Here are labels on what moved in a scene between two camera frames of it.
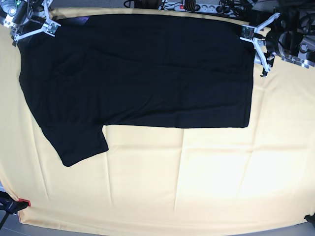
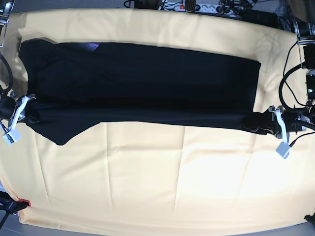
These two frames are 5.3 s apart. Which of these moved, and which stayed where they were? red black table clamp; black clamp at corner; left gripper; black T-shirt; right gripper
Moved: right gripper; left gripper; black T-shirt
Stayed: red black table clamp; black clamp at corner
